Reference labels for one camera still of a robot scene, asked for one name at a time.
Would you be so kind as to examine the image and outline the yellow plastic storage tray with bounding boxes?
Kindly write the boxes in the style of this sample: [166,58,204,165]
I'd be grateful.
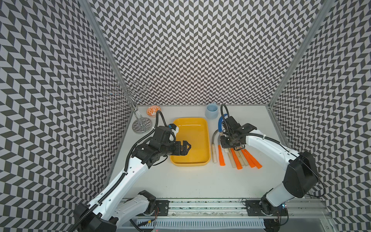
[171,118,211,167]

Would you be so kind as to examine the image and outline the sickle with wooden handle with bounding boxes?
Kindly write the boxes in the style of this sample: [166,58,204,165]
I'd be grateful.
[236,150,249,167]
[224,148,236,168]
[211,130,219,163]

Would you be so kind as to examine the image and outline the sickle with orange handle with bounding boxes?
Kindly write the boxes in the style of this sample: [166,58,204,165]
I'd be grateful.
[242,149,256,168]
[231,148,243,170]
[250,154,262,169]
[217,135,226,166]

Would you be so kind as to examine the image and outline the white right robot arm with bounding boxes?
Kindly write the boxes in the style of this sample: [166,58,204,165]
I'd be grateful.
[219,114,320,216]

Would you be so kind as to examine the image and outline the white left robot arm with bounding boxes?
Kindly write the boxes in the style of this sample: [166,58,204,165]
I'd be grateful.
[69,124,191,232]

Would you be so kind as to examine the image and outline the light blue ceramic mug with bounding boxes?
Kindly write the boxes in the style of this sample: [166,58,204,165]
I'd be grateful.
[205,103,218,120]

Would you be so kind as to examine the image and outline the orange patterned small dish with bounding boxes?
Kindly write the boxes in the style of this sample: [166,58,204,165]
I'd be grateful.
[146,105,161,118]

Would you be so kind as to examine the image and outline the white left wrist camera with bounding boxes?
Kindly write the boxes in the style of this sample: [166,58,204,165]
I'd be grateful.
[168,123,179,136]

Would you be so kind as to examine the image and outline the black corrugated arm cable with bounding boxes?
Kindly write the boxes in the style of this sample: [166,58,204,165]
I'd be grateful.
[68,110,169,232]

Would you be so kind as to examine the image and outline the left aluminium corner post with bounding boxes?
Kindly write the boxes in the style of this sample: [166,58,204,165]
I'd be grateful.
[78,0,136,109]

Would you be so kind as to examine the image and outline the aluminium corner frame post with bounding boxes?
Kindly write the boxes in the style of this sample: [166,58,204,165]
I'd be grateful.
[267,0,333,109]

